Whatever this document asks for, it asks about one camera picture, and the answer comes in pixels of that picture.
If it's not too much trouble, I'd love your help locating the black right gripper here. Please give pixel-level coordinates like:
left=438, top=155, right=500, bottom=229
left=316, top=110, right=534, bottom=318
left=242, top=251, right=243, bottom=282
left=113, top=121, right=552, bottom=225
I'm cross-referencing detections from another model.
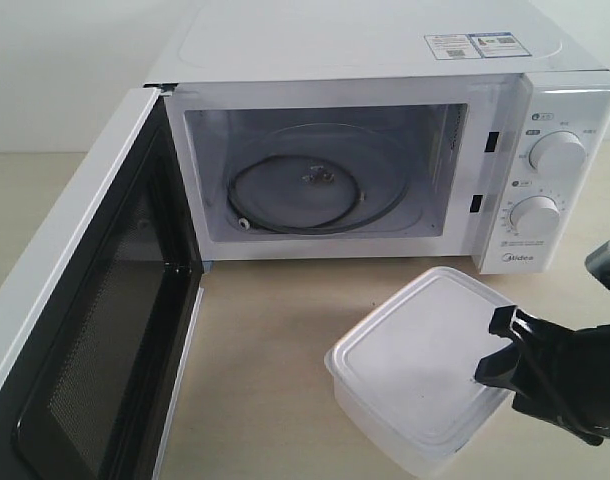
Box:
left=474, top=305, right=610, bottom=445

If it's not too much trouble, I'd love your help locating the white plastic lidded container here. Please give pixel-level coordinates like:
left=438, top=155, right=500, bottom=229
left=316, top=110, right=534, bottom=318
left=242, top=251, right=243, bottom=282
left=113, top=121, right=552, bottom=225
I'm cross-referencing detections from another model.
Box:
left=325, top=266, right=511, bottom=478

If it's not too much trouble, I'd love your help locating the white microwave door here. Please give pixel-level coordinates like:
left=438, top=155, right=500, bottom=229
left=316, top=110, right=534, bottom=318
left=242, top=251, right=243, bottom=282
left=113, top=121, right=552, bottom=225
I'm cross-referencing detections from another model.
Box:
left=0, top=88, right=203, bottom=479

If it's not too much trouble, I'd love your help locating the white microwave oven body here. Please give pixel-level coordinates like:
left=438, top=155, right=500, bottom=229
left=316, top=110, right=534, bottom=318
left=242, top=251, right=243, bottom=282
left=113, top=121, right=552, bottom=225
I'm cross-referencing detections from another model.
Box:
left=145, top=1, right=610, bottom=274

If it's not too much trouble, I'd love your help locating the lower white control knob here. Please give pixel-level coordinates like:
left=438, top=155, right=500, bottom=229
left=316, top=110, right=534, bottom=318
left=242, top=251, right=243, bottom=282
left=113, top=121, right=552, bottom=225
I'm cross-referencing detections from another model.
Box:
left=509, top=196, right=560, bottom=238

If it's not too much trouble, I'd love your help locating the white control knob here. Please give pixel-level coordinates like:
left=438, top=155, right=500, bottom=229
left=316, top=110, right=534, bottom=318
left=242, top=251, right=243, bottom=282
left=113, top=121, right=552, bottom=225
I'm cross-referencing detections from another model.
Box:
left=529, top=131, right=587, bottom=177
left=509, top=196, right=560, bottom=238

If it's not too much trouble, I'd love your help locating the upper white control knob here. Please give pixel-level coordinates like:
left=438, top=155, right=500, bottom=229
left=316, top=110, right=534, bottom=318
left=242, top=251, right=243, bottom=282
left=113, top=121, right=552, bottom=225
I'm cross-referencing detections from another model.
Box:
left=529, top=131, right=587, bottom=177

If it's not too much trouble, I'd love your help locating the glass turntable plate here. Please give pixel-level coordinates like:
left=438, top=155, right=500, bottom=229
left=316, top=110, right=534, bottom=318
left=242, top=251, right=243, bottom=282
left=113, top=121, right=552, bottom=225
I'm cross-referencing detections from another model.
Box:
left=227, top=123, right=416, bottom=236

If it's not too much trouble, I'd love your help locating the blue white warning sticker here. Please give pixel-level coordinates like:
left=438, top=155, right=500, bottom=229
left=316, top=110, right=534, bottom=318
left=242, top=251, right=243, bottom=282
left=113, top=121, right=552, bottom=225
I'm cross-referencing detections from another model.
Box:
left=424, top=32, right=531, bottom=60

